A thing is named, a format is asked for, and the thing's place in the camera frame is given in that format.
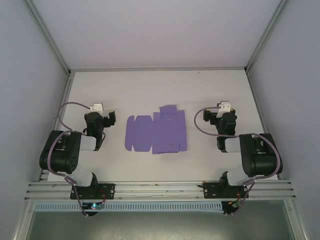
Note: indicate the aluminium back frame rail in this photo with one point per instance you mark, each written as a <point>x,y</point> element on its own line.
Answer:
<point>157,69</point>

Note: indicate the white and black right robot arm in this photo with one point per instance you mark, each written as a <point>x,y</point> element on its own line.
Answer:
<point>260,160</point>

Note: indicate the aluminium frame leg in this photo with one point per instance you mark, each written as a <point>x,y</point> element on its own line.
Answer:
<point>296,220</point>
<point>23,220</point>

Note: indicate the aluminium frame post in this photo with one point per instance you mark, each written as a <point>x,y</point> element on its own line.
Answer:
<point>265,37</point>
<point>50,37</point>

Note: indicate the purple cardboard box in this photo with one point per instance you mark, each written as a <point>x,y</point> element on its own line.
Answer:
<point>160,130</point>

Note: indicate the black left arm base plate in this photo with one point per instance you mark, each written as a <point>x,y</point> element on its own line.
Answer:
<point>110,191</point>

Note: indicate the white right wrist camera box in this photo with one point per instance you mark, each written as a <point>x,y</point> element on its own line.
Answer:
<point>224,107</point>

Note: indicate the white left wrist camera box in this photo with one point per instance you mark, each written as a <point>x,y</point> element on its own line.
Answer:
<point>96,107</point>

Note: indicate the aluminium front mounting rail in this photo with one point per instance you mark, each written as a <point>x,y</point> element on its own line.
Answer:
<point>160,190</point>

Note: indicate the green-lit circuit board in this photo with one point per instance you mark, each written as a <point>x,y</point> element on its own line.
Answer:
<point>93,206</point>

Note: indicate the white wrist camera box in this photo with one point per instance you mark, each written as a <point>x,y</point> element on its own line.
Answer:
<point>96,107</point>
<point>224,107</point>

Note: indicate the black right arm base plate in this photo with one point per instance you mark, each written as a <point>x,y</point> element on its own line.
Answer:
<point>208,191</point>

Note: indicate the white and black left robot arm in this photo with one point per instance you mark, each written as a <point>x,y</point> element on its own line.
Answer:
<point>60,155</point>

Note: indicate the small circuit board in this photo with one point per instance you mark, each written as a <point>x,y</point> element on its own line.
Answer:
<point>236,204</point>

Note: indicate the aluminium side frame rail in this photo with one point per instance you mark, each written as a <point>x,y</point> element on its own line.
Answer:
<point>61,105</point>
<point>256,100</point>

